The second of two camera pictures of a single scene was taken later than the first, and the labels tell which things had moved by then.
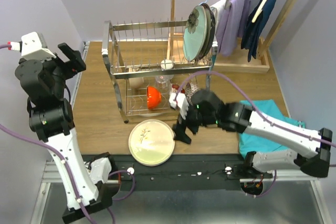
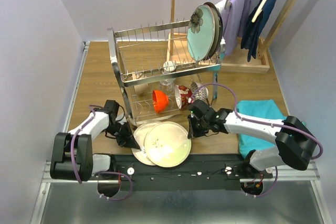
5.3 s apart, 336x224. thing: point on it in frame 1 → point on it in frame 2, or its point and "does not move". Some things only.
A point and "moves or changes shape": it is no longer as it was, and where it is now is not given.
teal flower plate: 195,33 moves or changes shape
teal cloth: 250,141 does not move
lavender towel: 234,22 does not move
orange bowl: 154,97 → 160,100
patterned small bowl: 190,89 moves or changes shape
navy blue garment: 252,32 does not move
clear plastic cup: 164,81 moves or changes shape
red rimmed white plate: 210,25 → 219,29
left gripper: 71,61 → 125,136
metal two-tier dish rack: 145,61 moves or changes shape
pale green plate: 151,142 moves or changes shape
